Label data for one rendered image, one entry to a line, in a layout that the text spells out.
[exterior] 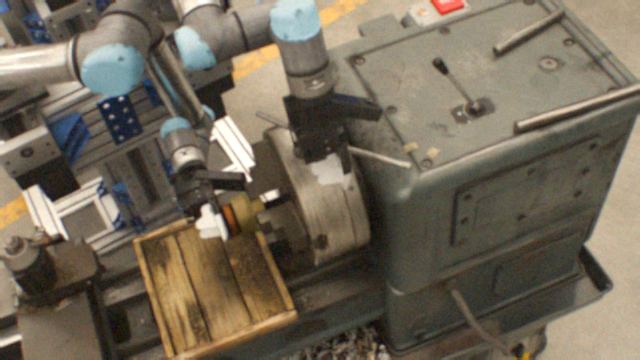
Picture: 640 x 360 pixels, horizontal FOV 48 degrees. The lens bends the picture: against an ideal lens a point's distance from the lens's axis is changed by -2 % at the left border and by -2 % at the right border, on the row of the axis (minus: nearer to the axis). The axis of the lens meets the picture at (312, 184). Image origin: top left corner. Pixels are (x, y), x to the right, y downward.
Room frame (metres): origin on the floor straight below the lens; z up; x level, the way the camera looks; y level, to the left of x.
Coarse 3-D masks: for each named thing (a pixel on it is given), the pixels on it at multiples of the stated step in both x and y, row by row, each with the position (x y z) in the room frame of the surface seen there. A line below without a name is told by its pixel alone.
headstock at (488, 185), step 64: (512, 0) 1.27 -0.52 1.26; (384, 64) 1.13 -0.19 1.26; (448, 64) 1.10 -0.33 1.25; (512, 64) 1.07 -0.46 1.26; (576, 64) 1.05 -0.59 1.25; (384, 128) 0.96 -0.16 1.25; (448, 128) 0.93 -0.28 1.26; (512, 128) 0.90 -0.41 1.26; (576, 128) 0.89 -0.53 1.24; (384, 192) 0.83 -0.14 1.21; (448, 192) 0.83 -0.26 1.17; (512, 192) 0.86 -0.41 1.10; (576, 192) 0.90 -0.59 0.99; (384, 256) 0.84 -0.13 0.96; (448, 256) 0.83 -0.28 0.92
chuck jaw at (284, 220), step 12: (288, 204) 0.92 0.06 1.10; (264, 216) 0.90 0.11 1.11; (276, 216) 0.89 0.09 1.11; (288, 216) 0.88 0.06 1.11; (264, 228) 0.88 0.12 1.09; (276, 228) 0.86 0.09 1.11; (288, 228) 0.85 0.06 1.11; (300, 228) 0.84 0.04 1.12; (288, 240) 0.84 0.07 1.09; (300, 240) 0.82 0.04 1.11; (312, 240) 0.81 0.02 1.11; (324, 240) 0.82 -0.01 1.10
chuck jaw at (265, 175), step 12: (252, 144) 1.03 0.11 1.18; (264, 144) 1.02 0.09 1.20; (264, 156) 1.00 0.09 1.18; (252, 168) 0.99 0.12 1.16; (264, 168) 0.98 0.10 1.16; (276, 168) 0.98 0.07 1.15; (252, 180) 0.98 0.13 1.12; (264, 180) 0.97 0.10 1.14; (276, 180) 0.97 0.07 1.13; (252, 192) 0.95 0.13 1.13; (264, 192) 0.95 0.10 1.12
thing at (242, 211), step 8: (232, 200) 0.94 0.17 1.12; (240, 200) 0.94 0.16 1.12; (248, 200) 0.93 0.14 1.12; (256, 200) 0.94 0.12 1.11; (224, 208) 0.92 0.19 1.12; (232, 208) 0.92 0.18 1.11; (240, 208) 0.92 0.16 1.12; (248, 208) 0.91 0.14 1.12; (256, 208) 0.92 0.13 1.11; (264, 208) 0.92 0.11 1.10; (224, 216) 0.91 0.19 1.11; (232, 216) 0.90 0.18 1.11; (240, 216) 0.90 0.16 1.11; (248, 216) 0.90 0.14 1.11; (256, 216) 0.91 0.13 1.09; (232, 224) 0.89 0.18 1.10; (240, 224) 0.89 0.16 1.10; (248, 224) 0.89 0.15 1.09; (256, 224) 0.89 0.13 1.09; (232, 232) 0.88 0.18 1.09; (240, 232) 0.89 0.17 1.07; (248, 232) 0.89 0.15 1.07
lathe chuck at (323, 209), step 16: (272, 128) 1.07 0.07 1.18; (272, 144) 1.00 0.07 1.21; (288, 144) 0.97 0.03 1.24; (288, 160) 0.93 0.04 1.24; (288, 176) 0.91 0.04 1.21; (304, 176) 0.89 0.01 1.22; (288, 192) 0.99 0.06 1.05; (304, 192) 0.87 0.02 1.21; (320, 192) 0.87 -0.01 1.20; (336, 192) 0.86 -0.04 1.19; (304, 208) 0.84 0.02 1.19; (320, 208) 0.84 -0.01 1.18; (336, 208) 0.84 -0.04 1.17; (304, 224) 0.85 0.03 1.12; (320, 224) 0.82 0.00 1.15; (336, 224) 0.83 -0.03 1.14; (336, 240) 0.81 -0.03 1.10; (352, 240) 0.82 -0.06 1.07; (320, 256) 0.80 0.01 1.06; (336, 256) 0.83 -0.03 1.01
